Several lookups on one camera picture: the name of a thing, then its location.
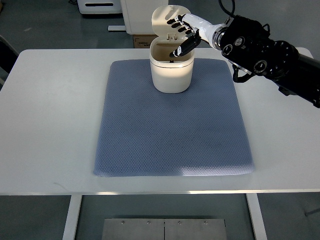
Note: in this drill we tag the cream trash can with lid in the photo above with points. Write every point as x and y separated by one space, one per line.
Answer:
169 74

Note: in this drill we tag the metal base plate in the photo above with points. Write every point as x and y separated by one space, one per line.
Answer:
163 229

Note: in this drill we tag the right white table leg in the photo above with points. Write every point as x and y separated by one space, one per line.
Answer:
256 216

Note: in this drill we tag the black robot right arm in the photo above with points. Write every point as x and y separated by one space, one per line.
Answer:
246 44

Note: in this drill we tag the white table leg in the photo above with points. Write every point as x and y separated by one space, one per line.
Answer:
72 218
256 216

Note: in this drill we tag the blue textured mat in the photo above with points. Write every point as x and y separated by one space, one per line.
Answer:
198 132

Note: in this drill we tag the left white table leg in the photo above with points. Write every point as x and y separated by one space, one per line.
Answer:
72 218

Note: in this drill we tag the brown cardboard box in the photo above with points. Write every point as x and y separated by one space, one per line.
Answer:
143 41

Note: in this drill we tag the white appliance with dark slot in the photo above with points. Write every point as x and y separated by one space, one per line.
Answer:
100 7

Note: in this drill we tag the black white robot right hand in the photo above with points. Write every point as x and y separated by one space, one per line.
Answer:
198 30

